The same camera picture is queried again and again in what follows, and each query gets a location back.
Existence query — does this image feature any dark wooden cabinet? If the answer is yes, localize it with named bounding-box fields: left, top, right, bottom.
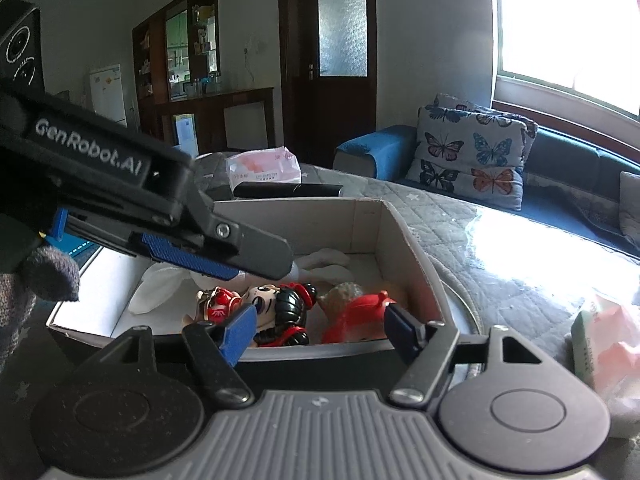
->
left=131, top=0, right=276, bottom=158

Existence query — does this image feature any grey quilted star table cover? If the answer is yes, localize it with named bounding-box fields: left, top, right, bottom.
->
left=0, top=162, right=640, bottom=461

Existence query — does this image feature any person's left hand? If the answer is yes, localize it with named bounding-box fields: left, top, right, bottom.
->
left=0, top=247, right=81, bottom=376

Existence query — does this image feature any beige sheep toy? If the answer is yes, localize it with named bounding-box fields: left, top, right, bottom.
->
left=317, top=282, right=366, bottom=311

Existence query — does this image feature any grey pillow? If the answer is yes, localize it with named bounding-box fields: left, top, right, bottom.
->
left=618, top=171, right=640, bottom=251

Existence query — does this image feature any long black object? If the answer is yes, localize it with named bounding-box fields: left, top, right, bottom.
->
left=234, top=182, right=345, bottom=199

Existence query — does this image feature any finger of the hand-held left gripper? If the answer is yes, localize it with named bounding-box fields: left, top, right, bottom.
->
left=186, top=190, right=297, bottom=282
left=67, top=215, right=242, bottom=282

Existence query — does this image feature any blue sofa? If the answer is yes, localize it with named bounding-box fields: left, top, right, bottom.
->
left=332, top=125, right=640, bottom=261

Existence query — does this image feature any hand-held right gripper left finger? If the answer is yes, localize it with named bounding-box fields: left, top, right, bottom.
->
left=90, top=302, right=261, bottom=406

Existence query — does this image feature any red black figure doll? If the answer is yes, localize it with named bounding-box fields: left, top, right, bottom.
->
left=192, top=282, right=318, bottom=348

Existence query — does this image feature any dark wooden door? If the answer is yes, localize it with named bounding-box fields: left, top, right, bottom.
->
left=277, top=0, right=378, bottom=171

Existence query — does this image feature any green white tissue pack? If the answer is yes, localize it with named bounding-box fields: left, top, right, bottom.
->
left=570, top=295, right=640, bottom=438

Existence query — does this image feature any grey cardboard box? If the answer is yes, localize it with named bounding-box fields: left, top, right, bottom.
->
left=45, top=197, right=451, bottom=396

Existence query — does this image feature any red plastic toy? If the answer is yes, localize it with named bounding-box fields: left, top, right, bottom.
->
left=320, top=290, right=398, bottom=346

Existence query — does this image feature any white fridge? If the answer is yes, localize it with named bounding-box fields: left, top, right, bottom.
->
left=89, top=63, right=128, bottom=128

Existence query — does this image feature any window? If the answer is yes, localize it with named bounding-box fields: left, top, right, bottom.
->
left=490, top=0, right=640, bottom=121

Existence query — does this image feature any white plush doll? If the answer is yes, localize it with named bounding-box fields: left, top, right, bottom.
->
left=130, top=247, right=356, bottom=316

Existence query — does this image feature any butterfly print pillow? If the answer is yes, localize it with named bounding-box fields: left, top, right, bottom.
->
left=404, top=92, right=540, bottom=212

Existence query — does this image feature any white blue box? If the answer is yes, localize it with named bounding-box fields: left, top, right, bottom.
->
left=172, top=114, right=198, bottom=158

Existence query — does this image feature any pink tissue pack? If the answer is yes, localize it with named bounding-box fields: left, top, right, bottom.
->
left=225, top=146, right=302, bottom=196

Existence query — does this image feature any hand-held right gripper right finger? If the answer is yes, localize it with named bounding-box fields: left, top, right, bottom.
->
left=382, top=304, right=571, bottom=408

